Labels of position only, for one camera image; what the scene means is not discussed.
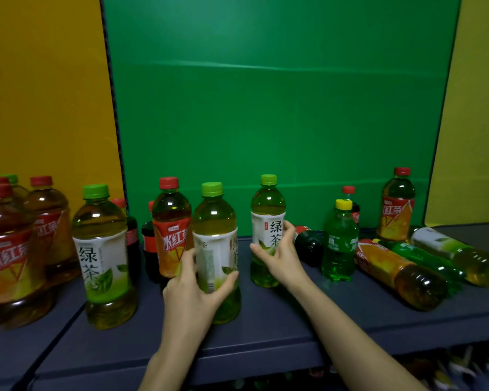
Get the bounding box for green tea bottle green cap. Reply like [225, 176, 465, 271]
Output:
[2, 174, 30, 204]
[409, 226, 489, 288]
[72, 184, 139, 330]
[250, 174, 287, 289]
[192, 182, 242, 325]

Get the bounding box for yellow backdrop board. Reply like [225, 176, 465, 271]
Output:
[424, 0, 489, 228]

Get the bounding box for green soda bottle yellow cap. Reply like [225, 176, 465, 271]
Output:
[321, 198, 360, 282]
[372, 238, 468, 282]

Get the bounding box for person's right forearm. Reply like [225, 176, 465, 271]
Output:
[286, 278, 429, 391]

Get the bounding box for person's right hand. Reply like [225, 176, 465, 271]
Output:
[250, 220, 313, 292]

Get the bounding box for green backdrop board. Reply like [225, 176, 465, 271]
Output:
[100, 0, 463, 241]

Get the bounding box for cluster of small blurred bottles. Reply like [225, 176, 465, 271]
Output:
[403, 345, 489, 391]

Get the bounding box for orange backdrop board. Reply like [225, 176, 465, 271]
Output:
[0, 0, 126, 218]

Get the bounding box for dark cola bottle red cap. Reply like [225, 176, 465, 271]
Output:
[111, 198, 142, 283]
[141, 200, 162, 284]
[342, 185, 361, 225]
[293, 225, 327, 268]

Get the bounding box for person's left hand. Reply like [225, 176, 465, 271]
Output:
[162, 247, 240, 347]

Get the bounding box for person's left forearm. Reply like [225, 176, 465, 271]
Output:
[138, 336, 213, 391]

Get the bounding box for dark blue shelf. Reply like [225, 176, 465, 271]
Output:
[0, 222, 489, 391]

